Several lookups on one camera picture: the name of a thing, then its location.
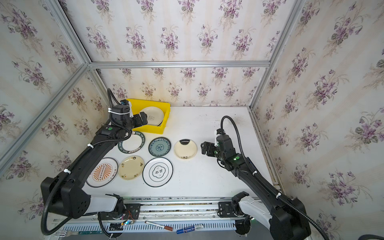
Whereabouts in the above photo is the large cream plate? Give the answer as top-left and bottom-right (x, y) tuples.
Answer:
(140, 107), (165, 127)

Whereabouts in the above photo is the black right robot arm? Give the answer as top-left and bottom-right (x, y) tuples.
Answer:
(201, 125), (329, 240)

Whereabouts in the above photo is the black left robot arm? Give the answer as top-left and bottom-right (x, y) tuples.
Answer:
(41, 89), (148, 236)

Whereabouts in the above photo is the yellow plastic bin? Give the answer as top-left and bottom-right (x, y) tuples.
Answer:
(127, 99), (171, 135)

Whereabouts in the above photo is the green rim lettered plate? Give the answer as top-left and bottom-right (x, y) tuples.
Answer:
(118, 131), (146, 154)

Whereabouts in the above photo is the dark blue floral plate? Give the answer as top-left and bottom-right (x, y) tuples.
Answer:
(149, 137), (172, 157)

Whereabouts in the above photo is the pale yellow small plate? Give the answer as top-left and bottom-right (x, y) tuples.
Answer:
(118, 156), (145, 181)

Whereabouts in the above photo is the white plate black flower outline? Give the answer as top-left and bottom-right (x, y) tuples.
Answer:
(142, 158), (174, 188)

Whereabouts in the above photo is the orange sunburst plate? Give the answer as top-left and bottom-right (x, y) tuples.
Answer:
(86, 158), (119, 188)

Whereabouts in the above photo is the blue marker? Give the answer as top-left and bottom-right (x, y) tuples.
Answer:
(177, 224), (205, 234)

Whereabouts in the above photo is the red capped marker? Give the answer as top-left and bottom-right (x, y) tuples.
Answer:
(145, 221), (173, 232)

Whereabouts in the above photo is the silver fork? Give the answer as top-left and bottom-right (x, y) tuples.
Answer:
(54, 230), (103, 238)

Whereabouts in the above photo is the aluminium rail base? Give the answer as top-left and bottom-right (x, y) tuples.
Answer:
(50, 196), (301, 238)

